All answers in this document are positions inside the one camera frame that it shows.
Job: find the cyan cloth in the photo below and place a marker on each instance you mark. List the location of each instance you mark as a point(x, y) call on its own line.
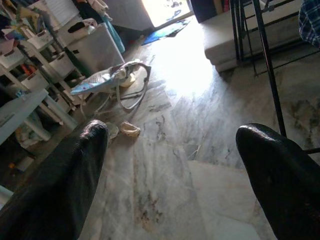
point(115, 37)

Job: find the pale blue baby bouncer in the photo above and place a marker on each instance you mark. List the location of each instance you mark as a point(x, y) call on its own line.
point(95, 81)

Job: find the beige floor mattress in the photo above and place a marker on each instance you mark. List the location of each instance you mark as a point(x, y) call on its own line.
point(220, 45)

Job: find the pale green cloth hat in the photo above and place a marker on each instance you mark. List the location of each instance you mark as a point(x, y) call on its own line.
point(113, 130)

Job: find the blue floor mat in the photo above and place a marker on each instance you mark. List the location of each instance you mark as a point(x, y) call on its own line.
point(162, 32)

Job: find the white small table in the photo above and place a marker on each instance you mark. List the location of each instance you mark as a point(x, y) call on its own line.
point(22, 110)

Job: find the colourful clothes pile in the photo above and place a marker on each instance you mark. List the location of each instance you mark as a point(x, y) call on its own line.
point(15, 30)

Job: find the white shelf with bins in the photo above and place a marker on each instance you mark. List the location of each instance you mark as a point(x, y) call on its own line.
point(37, 41)

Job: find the blue checked garment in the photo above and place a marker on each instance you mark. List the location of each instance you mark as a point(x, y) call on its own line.
point(311, 25)

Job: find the grey storage box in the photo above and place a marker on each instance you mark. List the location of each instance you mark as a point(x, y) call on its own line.
point(97, 50)

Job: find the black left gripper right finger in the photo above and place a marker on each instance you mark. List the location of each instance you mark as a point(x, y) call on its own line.
point(287, 195)

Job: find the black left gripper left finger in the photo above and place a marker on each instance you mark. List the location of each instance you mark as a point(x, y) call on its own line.
point(55, 190)

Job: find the black drying rack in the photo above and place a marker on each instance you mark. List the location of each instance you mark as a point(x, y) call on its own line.
point(268, 62)

